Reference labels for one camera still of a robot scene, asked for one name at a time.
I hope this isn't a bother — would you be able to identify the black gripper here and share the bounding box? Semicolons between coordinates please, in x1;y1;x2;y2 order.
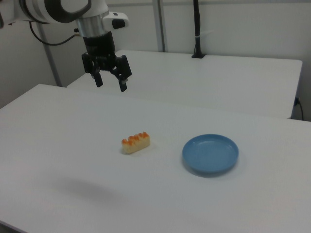
81;32;133;92

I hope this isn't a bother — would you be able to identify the bread with orange topping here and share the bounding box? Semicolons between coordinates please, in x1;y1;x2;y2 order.
121;131;151;155

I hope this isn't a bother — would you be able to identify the blue round plate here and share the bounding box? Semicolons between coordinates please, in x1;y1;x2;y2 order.
182;133;240;178

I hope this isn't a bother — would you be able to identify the black pole with clamp base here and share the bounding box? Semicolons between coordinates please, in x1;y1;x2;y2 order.
191;0;207;59

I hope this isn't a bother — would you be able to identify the grey metal partition post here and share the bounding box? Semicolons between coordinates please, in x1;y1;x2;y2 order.
154;0;169;52
40;23;62;87

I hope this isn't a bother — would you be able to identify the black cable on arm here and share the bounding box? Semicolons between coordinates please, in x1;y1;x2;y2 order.
29;21;81;46

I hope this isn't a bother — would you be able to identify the black cable with blue plug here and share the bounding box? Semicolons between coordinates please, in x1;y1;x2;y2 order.
294;96;305;121

